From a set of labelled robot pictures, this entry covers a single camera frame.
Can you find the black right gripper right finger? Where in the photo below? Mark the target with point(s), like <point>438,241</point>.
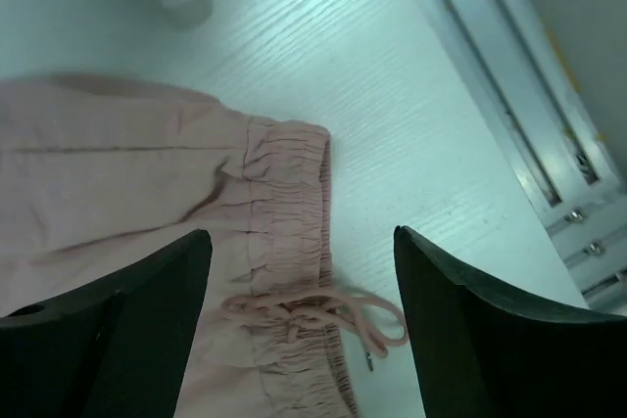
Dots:
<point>484,348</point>

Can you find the pink trousers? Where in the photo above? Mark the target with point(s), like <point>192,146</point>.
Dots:
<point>98,172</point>

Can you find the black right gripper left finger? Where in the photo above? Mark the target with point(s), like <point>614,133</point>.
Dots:
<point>115,347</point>

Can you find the aluminium rail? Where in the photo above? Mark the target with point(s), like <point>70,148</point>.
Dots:
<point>532,108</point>

